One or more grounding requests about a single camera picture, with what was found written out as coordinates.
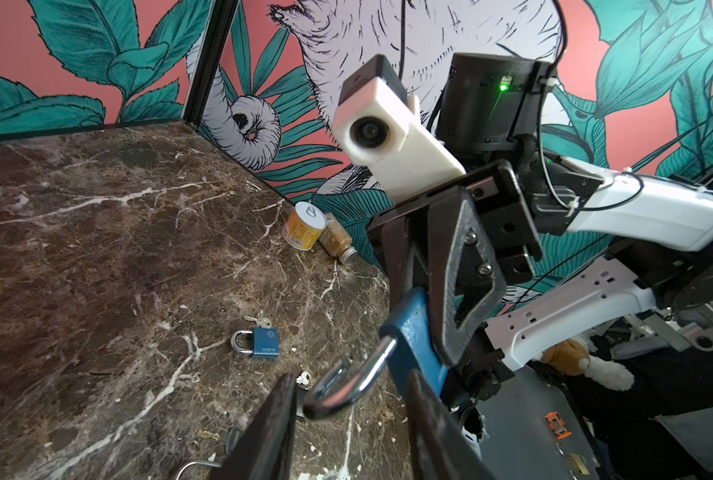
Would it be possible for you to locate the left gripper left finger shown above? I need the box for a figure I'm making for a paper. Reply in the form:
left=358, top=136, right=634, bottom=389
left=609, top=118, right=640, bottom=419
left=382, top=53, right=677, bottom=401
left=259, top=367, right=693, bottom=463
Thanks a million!
left=210, top=374, right=298, bottom=480

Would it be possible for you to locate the blue padlock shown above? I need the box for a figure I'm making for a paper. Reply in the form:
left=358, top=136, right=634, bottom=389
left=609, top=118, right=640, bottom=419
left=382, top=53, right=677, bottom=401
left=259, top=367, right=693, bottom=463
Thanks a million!
left=230, top=316, right=280, bottom=359
left=302, top=287, right=449, bottom=421

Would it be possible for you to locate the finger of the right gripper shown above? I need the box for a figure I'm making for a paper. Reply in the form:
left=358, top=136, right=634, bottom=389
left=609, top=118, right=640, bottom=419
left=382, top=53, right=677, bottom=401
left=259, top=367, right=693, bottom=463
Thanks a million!
left=380, top=217, right=428, bottom=312
left=426, top=186, right=505, bottom=367

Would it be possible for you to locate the brown spice jar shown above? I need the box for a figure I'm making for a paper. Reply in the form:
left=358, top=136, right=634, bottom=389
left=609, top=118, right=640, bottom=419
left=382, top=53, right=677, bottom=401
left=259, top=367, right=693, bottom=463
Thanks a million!
left=318, top=213, right=357, bottom=264

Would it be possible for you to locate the small black padlock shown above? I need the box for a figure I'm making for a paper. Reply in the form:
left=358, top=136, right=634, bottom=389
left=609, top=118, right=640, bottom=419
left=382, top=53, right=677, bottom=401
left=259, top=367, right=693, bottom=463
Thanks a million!
left=172, top=425, right=244, bottom=480

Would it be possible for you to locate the brown white plush toy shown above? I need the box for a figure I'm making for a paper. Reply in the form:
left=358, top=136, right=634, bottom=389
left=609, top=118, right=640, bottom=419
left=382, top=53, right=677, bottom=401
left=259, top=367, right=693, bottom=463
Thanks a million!
left=536, top=338, right=634, bottom=392

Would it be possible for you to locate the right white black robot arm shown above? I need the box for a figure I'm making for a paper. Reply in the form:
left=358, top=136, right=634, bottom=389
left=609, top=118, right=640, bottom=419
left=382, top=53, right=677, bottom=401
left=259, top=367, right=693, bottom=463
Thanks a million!
left=367, top=53, right=713, bottom=406

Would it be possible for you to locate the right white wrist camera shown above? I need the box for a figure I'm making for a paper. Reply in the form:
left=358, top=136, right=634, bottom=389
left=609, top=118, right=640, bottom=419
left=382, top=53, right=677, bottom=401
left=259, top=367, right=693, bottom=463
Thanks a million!
left=332, top=54, right=465, bottom=204

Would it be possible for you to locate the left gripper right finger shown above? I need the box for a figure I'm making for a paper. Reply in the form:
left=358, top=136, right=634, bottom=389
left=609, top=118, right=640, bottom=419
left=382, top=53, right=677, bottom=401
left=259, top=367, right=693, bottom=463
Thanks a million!
left=405, top=370, right=494, bottom=480

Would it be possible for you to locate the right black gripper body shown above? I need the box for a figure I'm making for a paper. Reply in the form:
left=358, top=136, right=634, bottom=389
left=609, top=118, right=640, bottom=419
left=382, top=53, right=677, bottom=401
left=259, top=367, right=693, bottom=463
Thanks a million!
left=367, top=161, right=543, bottom=289

